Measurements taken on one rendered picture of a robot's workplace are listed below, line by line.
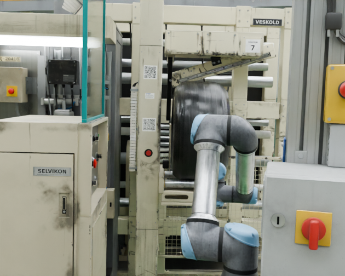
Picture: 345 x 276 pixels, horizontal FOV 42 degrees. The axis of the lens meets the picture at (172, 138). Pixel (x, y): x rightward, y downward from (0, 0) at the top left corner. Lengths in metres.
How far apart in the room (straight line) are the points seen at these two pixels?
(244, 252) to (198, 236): 0.16
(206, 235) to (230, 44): 1.54
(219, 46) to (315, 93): 1.72
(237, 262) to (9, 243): 0.92
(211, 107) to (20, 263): 1.18
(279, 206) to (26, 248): 1.22
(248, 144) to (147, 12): 1.13
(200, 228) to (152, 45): 1.27
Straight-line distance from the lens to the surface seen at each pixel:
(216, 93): 2.41
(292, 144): 1.12
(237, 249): 1.52
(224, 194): 1.95
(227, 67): 2.92
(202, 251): 1.53
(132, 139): 2.51
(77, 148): 1.79
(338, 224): 0.95
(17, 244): 1.93
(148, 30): 2.51
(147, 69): 2.49
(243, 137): 1.65
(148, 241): 2.62
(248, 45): 2.81
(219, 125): 1.64
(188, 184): 2.46
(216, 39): 2.79
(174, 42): 2.77
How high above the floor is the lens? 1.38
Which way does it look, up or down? 5 degrees down
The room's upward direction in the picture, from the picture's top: 2 degrees clockwise
